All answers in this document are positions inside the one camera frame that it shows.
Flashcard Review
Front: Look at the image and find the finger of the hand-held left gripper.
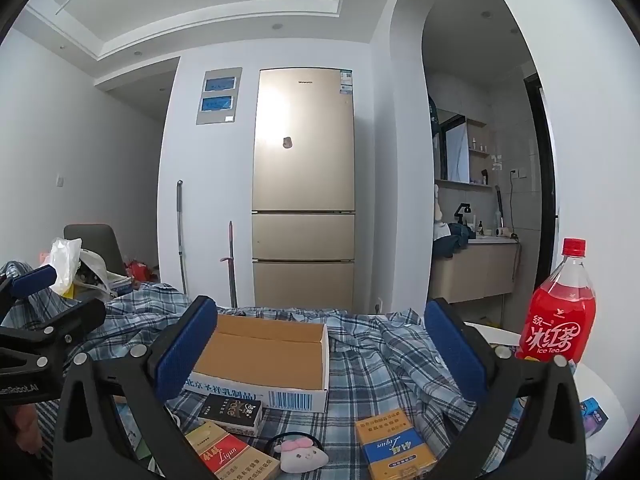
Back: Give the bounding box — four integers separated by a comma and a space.
0, 299, 107, 361
0, 266, 58, 311

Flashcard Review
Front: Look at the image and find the red cigarette pack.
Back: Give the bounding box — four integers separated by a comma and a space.
184, 421, 282, 480

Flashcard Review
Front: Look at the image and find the pink plush hair tie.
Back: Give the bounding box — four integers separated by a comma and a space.
264, 432, 331, 473

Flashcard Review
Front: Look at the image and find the beige bathroom vanity cabinet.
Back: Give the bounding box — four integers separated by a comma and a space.
429, 237, 521, 306

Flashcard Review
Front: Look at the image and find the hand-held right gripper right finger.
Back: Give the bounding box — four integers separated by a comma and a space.
424, 297, 588, 480

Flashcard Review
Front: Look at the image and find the person's left hand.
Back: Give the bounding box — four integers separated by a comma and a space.
17, 402, 45, 461

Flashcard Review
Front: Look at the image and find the yellow blue cigarette pack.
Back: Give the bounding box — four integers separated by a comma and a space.
355, 412, 438, 480

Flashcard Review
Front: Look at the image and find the red bag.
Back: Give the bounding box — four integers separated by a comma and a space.
125, 260, 156, 283

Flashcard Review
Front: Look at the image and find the white plastic bag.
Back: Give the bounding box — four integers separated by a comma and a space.
47, 237, 128, 298

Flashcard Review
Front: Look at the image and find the blue plaid cloth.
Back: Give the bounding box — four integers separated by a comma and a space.
0, 260, 606, 480

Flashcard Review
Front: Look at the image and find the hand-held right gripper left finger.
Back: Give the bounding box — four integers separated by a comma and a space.
52, 295, 221, 480

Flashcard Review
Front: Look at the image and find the dark blue clothing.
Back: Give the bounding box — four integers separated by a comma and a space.
432, 221, 473, 260

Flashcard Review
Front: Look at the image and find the black framed sliding door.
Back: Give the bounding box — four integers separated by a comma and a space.
522, 72, 558, 293

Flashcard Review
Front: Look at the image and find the gold refrigerator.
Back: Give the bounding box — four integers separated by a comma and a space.
251, 67, 357, 311

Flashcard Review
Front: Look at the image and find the small blue box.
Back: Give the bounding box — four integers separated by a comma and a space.
580, 396, 610, 433

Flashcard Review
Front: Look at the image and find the grey wall panel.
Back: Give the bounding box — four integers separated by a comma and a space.
195, 66, 243, 126

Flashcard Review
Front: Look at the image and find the red iced tea bottle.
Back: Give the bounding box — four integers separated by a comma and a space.
515, 237, 597, 363

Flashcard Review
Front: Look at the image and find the grey mop handle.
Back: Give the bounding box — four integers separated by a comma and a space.
176, 180, 188, 296

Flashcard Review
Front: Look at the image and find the white cardboard box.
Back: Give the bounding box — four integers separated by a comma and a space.
182, 312, 331, 413

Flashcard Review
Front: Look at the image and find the black cigarette pack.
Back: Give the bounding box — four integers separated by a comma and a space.
197, 392, 264, 436

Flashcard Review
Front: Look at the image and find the bathroom mirror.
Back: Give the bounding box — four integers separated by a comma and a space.
435, 109, 471, 183

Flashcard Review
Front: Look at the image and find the grey chair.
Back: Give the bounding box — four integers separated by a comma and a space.
64, 224, 128, 281

